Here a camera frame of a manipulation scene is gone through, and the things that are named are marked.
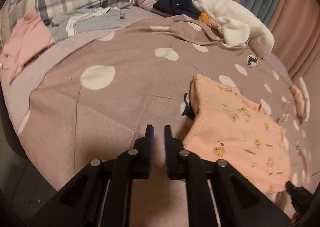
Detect small pink cloth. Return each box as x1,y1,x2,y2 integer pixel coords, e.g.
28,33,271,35
209,20,223,33

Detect mustard yellow garment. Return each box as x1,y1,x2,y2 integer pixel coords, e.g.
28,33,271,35
197,12,210,25

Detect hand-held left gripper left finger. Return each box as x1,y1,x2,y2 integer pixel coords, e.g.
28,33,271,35
30,124,154,227

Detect grey blue clothes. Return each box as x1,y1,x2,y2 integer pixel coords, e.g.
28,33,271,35
49,9,125,41

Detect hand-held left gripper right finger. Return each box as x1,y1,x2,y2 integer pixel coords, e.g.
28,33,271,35
164,125,292,227

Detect orange printed baby shirt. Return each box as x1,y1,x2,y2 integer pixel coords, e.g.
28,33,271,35
182,73,293,194

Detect folded pink garment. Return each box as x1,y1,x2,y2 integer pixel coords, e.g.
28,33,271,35
291,85,306,119

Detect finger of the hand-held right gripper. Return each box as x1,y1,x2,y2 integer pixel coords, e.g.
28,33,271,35
286,181,314,219

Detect lilac bed sheet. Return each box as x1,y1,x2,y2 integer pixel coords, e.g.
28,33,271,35
0,5,175,190

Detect mauve polka dot blanket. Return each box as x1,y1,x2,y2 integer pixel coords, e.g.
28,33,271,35
17,14,313,217

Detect white plush toy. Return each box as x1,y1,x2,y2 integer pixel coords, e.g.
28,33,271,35
184,0,275,57

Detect pink shirt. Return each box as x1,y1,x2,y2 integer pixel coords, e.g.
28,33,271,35
0,9,56,85

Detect navy blue garment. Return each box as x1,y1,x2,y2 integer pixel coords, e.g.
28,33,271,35
153,0,202,20

